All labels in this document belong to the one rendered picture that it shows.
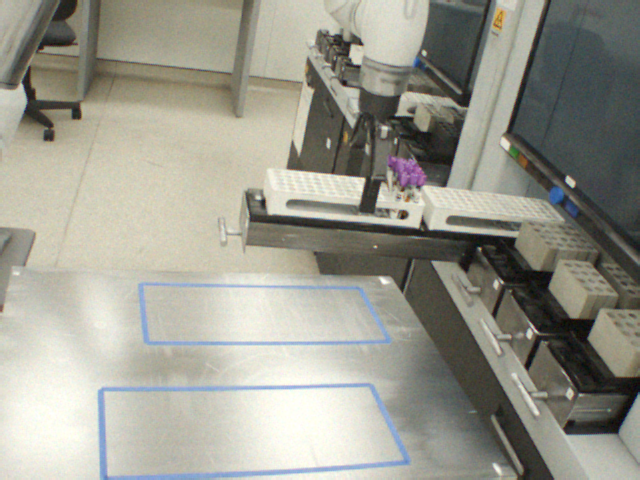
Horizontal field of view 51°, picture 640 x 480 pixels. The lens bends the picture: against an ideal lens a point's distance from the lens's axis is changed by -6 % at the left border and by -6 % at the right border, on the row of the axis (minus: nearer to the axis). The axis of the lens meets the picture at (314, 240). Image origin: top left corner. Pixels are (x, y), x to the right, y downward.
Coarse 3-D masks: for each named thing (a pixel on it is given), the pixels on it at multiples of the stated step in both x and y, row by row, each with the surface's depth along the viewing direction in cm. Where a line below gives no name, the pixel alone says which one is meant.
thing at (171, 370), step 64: (0, 320) 87; (64, 320) 90; (128, 320) 93; (192, 320) 96; (256, 320) 99; (320, 320) 102; (384, 320) 105; (0, 384) 77; (64, 384) 79; (128, 384) 82; (192, 384) 84; (256, 384) 87; (320, 384) 89; (384, 384) 91; (448, 384) 94; (0, 448) 69; (64, 448) 71; (128, 448) 73; (192, 448) 75; (256, 448) 77; (320, 448) 79; (384, 448) 80; (448, 448) 82
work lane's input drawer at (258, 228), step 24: (240, 216) 140; (264, 216) 129; (288, 216) 130; (264, 240) 130; (288, 240) 131; (312, 240) 132; (336, 240) 133; (360, 240) 133; (384, 240) 134; (408, 240) 135; (432, 240) 136; (456, 240) 137; (480, 240) 139
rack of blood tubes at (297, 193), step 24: (264, 192) 136; (288, 192) 128; (312, 192) 130; (336, 192) 132; (360, 192) 135; (384, 192) 137; (312, 216) 131; (336, 216) 132; (360, 216) 133; (384, 216) 136; (408, 216) 137
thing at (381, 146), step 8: (376, 128) 123; (376, 136) 124; (376, 144) 124; (384, 144) 124; (376, 152) 124; (384, 152) 124; (376, 160) 124; (384, 160) 124; (376, 168) 124; (384, 168) 124; (384, 176) 124
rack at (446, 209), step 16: (432, 192) 142; (448, 192) 143; (464, 192) 145; (480, 192) 146; (432, 208) 136; (448, 208) 135; (464, 208) 137; (480, 208) 138; (496, 208) 140; (512, 208) 142; (528, 208) 144; (544, 208) 146; (432, 224) 136; (448, 224) 143; (464, 224) 144; (480, 224) 146; (496, 224) 146; (512, 224) 144
